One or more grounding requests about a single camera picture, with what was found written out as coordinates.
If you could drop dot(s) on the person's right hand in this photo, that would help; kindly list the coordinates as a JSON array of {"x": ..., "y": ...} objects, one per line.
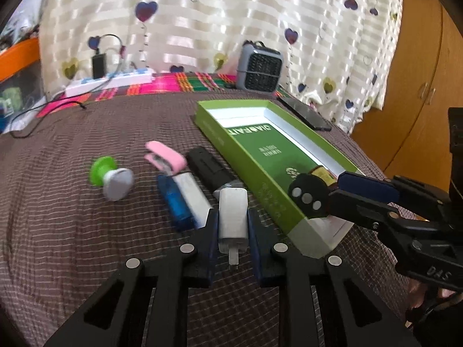
[{"x": 417, "y": 292}]

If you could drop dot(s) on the green and white cardboard box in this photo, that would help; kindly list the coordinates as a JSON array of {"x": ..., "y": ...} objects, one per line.
[{"x": 275, "y": 159}]

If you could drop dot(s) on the green and white spool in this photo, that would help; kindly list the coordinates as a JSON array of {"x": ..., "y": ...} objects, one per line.
[{"x": 115, "y": 184}]

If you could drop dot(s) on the heart print curtain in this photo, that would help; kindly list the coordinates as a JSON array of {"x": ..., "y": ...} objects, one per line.
[{"x": 217, "y": 18}]

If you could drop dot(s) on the black rectangular device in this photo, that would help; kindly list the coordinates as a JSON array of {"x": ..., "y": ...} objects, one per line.
[{"x": 208, "y": 166}]

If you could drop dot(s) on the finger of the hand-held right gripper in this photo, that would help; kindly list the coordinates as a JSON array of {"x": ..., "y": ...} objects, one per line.
[
  {"x": 365, "y": 188},
  {"x": 347, "y": 206}
]

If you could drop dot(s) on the clear bin with orange lid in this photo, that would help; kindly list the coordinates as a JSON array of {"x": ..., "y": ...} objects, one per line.
[{"x": 18, "y": 79}]

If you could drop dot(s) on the black smartphone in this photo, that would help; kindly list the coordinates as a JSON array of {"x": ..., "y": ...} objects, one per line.
[{"x": 305, "y": 114}]

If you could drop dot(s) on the black power adapter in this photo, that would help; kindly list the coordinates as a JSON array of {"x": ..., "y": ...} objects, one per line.
[{"x": 98, "y": 65}]

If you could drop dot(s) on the pink stapler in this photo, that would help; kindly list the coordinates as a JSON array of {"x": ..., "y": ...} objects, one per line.
[{"x": 168, "y": 155}]

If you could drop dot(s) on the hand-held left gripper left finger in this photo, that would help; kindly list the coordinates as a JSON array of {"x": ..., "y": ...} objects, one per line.
[{"x": 211, "y": 245}]

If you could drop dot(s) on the grey desktop fan heater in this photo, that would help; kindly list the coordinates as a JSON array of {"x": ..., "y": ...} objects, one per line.
[{"x": 260, "y": 68}]

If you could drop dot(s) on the white rectangular case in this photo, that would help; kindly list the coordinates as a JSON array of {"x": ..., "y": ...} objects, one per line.
[{"x": 195, "y": 195}]

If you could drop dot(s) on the white charger plug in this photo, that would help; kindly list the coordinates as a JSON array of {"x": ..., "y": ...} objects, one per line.
[{"x": 233, "y": 217}]

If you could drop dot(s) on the pink and green plaid cloth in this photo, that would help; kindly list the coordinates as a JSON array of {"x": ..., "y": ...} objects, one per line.
[{"x": 173, "y": 83}]

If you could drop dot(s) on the brown checked blanket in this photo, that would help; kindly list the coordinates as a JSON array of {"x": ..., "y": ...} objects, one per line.
[{"x": 90, "y": 253}]

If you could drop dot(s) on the wooden cabinet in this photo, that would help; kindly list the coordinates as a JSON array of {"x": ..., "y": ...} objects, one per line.
[{"x": 419, "y": 61}]

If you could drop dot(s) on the white power strip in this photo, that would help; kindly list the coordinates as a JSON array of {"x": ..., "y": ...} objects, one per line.
[{"x": 108, "y": 83}]

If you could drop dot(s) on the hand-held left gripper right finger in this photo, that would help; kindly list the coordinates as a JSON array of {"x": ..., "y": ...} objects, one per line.
[{"x": 258, "y": 253}]

